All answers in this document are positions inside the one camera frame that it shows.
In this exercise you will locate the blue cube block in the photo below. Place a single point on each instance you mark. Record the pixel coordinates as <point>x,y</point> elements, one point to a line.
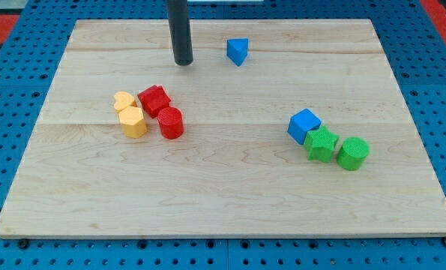
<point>301,123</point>

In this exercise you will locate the blue triangle block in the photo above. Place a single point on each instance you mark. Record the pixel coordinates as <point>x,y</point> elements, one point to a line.
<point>237,50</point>

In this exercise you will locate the red cylinder block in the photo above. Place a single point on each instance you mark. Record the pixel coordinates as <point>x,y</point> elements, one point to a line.
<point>170,121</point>

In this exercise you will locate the light wooden board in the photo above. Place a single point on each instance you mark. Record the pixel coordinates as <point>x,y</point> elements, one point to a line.
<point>235,172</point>

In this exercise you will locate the yellow hexagon block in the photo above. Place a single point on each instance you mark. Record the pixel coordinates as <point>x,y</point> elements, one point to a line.
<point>132,122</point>

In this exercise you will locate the green star block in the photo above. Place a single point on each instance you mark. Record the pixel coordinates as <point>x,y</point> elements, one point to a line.
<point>320,144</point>

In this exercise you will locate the yellow heart block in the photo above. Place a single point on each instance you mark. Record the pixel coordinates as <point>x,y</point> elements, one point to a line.
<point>123,100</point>

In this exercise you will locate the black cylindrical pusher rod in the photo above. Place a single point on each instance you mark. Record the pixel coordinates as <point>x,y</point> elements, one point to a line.
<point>179,26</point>

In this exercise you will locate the green cylinder block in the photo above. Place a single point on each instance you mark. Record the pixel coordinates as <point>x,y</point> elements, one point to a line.
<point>353,153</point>

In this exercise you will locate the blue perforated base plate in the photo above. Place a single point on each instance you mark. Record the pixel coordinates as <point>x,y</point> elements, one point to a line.
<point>29,58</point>

